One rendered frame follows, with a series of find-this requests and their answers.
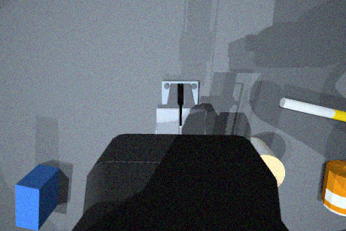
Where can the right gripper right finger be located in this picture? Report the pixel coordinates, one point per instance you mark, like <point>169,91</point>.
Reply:
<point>192,116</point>

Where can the blue rectangular block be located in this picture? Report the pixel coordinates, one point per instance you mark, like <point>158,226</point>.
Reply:
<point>36,196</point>

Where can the white tube with yellow cap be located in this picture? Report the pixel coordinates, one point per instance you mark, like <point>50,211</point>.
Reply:
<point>313,109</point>

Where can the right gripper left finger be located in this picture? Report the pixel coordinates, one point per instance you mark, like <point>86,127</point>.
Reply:
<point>168,117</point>

